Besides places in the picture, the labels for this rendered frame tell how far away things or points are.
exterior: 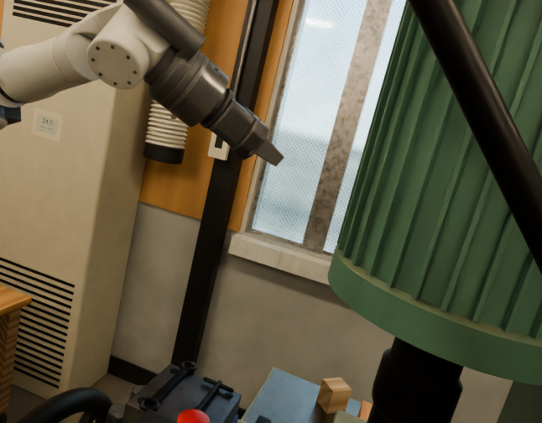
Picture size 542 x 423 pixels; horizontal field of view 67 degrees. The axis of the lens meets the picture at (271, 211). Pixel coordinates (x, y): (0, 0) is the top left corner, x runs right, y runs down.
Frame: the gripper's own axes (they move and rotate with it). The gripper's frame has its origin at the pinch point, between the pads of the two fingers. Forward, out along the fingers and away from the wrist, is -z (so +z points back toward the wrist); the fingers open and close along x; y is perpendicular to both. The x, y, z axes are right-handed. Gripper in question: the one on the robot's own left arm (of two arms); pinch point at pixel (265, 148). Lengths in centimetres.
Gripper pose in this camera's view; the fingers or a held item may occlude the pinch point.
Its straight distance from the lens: 62.6
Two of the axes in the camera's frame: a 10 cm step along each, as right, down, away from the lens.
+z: -7.1, -5.2, -4.7
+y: 6.6, -7.3, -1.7
